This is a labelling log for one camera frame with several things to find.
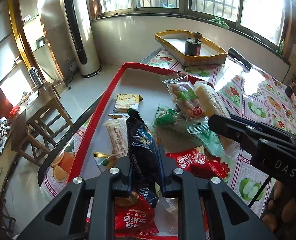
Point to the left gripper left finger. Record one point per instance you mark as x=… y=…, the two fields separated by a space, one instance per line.
x=123 y=185

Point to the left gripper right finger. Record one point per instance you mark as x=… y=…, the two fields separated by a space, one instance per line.
x=169 y=187

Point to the black mooncake packet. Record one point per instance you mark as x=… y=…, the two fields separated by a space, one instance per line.
x=143 y=153

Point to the pale cake clear packet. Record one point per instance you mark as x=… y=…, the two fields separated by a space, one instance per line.
x=166 y=217

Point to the white wafer packet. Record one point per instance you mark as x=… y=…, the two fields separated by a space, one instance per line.
x=209 y=100
x=117 y=130

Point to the green long snack packet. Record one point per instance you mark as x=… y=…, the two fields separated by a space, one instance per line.
x=196 y=129

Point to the yellow biscuit packet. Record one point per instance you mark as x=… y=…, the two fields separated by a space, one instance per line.
x=123 y=103
x=104 y=161

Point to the green label twist packet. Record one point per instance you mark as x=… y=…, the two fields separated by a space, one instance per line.
x=183 y=95

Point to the person right hand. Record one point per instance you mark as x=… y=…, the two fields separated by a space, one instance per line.
x=280 y=212

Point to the red snack tray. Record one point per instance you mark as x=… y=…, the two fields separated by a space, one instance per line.
x=203 y=204

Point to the floral fruit tablecloth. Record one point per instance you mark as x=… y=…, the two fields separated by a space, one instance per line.
x=242 y=171

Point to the wooden stool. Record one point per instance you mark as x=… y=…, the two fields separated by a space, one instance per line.
x=36 y=127

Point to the green bottle on windowsill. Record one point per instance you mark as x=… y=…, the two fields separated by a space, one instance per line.
x=281 y=46

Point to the black flashlight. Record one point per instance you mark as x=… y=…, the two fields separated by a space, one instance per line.
x=234 y=54

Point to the black jar in yellow tray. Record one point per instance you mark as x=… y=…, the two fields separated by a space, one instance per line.
x=193 y=44

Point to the steel kettle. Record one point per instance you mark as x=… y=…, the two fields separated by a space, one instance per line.
x=35 y=76

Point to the yellow cardboard tray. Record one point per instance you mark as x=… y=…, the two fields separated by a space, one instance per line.
x=174 y=42

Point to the green cloth on windowsill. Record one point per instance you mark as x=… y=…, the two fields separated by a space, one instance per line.
x=218 y=21

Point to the white tower air conditioner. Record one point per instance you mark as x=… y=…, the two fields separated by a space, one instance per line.
x=78 y=24

